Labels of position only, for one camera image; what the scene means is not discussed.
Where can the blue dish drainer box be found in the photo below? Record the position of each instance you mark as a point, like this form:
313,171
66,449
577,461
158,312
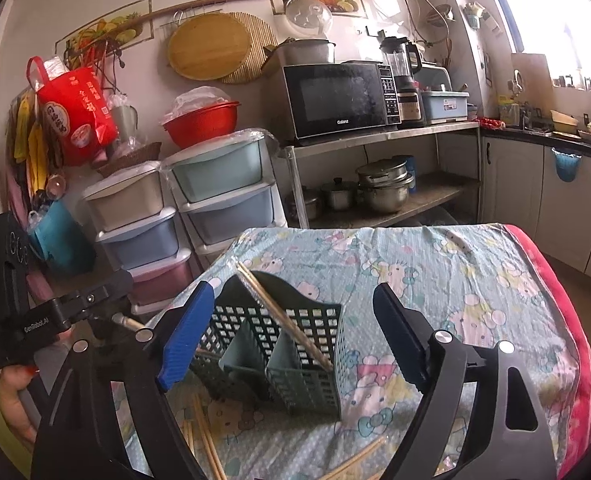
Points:
445,107

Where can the red plastic basin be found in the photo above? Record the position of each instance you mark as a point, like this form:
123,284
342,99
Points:
200,122

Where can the cartoon cat printed blanket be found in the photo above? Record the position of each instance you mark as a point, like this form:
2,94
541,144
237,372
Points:
450,285

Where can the brown wicker basket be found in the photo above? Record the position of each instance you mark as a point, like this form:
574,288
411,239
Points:
130,157

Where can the round bamboo mat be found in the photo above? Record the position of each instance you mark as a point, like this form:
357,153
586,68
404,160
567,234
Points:
260,45

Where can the white kitchen cabinet counter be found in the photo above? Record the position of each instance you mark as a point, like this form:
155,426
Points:
540,200

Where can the red shopping bag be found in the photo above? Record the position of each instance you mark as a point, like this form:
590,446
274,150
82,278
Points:
75,115

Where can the black blender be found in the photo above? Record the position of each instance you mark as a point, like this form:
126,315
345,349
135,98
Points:
398,62

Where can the long fruit wall poster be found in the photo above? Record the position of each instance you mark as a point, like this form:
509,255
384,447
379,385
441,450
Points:
103,30

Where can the round wooden cutting board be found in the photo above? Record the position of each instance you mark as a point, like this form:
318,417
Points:
208,50

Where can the green perforated utensil basket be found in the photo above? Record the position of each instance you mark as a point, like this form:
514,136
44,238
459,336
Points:
305,385

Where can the metal shelf rack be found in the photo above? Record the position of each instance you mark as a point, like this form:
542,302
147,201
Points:
445,195

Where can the steel mug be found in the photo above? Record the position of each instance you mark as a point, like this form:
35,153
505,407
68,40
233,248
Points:
124,122

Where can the long wooden pole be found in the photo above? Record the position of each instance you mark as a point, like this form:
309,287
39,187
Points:
200,4

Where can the red fleece blanket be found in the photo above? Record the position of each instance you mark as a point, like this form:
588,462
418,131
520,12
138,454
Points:
565,320

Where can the stacked steel pots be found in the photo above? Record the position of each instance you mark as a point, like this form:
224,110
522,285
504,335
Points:
385,190

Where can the white blue pink drawer unit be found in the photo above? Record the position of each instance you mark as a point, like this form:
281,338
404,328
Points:
135,240

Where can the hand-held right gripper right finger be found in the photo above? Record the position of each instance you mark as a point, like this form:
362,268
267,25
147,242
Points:
398,340

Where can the blue hanging bag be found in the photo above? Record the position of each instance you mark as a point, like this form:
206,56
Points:
566,165

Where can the small white object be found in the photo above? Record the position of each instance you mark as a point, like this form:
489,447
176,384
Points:
458,242

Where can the blue plastic bucket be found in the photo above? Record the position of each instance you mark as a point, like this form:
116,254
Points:
63,240

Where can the blue can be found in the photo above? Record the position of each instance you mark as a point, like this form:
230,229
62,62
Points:
411,170

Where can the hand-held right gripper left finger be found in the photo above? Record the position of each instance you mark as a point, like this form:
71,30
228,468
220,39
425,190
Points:
185,335

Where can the small steel pot with lid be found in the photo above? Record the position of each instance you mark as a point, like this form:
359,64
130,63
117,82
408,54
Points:
338,194

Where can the kitchen window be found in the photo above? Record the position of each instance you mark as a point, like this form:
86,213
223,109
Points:
550,5

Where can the black microwave oven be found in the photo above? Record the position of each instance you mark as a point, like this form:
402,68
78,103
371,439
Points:
335,97

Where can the pale wooden board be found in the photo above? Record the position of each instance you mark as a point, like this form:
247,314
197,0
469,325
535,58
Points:
531,77

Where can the steel pot with glass lid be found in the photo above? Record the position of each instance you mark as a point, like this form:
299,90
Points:
305,205

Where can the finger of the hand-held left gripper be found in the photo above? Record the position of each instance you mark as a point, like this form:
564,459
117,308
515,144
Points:
95,292

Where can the person's left hand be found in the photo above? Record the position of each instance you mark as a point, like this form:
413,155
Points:
18,400

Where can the clear plastic dome cover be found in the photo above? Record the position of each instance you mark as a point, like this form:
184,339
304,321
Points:
309,15

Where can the green blue plastic drawer unit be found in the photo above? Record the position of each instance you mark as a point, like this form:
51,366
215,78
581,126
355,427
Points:
225,175

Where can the yellow hanging cloth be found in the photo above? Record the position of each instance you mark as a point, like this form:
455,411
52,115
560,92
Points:
30,145

